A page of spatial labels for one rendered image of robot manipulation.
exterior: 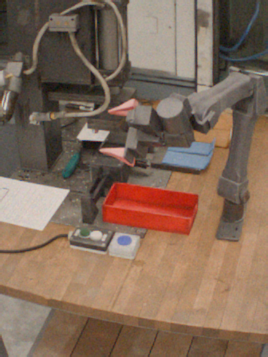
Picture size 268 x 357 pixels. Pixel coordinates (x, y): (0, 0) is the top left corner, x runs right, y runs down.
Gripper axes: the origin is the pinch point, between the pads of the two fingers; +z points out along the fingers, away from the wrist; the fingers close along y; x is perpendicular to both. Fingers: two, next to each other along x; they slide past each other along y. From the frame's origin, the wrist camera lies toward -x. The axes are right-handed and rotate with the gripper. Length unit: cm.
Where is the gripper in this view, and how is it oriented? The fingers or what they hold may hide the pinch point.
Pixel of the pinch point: (108, 131)
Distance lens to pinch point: 141.5
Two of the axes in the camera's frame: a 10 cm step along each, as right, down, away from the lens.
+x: 3.6, 3.1, 8.8
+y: -1.8, 9.5, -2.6
